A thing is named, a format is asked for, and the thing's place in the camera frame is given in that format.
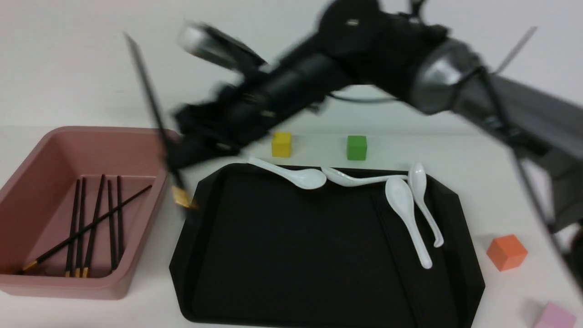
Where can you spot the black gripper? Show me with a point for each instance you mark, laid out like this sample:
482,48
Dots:
221,127

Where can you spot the black chopstick gold tip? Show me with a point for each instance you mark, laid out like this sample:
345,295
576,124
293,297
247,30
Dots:
179,189

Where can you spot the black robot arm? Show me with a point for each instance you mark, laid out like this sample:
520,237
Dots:
357,43

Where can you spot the yellow cube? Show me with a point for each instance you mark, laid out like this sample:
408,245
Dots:
281,145

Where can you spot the white ceramic spoon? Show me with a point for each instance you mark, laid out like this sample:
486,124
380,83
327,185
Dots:
417,182
400,198
307,179
345,180

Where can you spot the black plastic tray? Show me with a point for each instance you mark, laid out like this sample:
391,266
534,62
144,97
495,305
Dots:
263,252

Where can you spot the green cube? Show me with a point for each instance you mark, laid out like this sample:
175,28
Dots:
356,148

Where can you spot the pink plastic bin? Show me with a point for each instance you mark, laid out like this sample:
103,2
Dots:
37,209

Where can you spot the orange cube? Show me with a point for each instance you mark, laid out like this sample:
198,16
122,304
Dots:
506,252

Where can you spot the pink cube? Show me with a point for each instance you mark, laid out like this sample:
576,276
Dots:
555,316

